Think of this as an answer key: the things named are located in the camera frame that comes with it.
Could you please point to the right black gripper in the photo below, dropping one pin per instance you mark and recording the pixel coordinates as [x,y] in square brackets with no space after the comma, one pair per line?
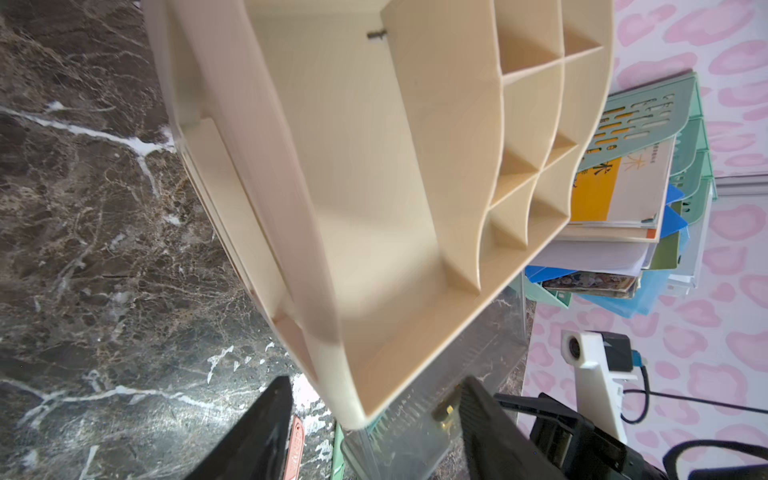
[574,445]

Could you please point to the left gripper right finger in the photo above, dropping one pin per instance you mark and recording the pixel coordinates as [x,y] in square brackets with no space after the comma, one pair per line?
[494,447]

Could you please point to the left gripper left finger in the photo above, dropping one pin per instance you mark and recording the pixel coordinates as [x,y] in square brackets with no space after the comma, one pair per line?
[256,446]

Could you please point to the transparent grey drawer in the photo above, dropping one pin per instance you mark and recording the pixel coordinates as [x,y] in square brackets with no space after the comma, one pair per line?
[419,435]

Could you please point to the beige desktop drawer organizer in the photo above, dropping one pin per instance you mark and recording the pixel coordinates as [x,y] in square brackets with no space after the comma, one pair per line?
[379,171]

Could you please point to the right pink fruit knife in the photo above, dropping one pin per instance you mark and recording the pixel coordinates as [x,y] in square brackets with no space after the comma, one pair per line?
[295,450]

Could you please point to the left green fruit knife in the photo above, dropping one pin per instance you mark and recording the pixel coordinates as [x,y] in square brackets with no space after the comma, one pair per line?
[338,461]

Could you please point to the blue folders in rack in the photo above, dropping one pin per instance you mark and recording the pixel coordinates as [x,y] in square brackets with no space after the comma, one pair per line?
[625,292]

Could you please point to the yellow cover book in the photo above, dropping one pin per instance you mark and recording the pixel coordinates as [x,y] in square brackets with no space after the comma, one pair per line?
[622,200]

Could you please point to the green file organizer rack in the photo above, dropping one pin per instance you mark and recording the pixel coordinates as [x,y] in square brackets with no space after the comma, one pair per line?
[633,120]

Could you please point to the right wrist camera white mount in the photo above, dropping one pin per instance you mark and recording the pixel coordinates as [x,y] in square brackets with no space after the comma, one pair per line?
[602,363]

